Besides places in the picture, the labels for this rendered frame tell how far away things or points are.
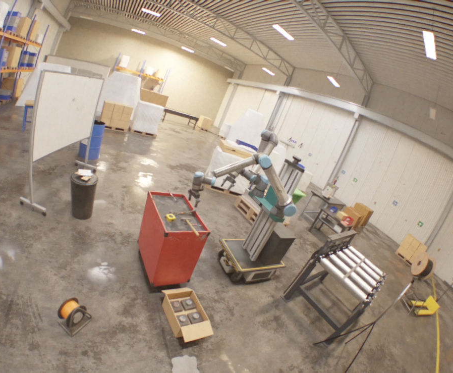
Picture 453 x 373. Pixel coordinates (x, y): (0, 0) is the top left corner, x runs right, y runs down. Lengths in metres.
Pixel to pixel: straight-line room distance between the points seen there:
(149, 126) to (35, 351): 8.49
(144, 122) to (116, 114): 1.32
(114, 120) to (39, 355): 7.96
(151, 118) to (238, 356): 8.49
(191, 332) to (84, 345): 1.02
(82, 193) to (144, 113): 6.38
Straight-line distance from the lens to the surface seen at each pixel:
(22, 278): 2.65
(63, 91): 3.36
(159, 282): 2.34
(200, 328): 2.14
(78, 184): 2.96
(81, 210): 3.21
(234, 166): 2.12
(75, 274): 2.60
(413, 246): 10.47
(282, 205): 2.21
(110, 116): 8.63
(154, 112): 9.03
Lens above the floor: 2.02
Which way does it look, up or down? 19 degrees down
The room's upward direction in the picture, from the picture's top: 23 degrees clockwise
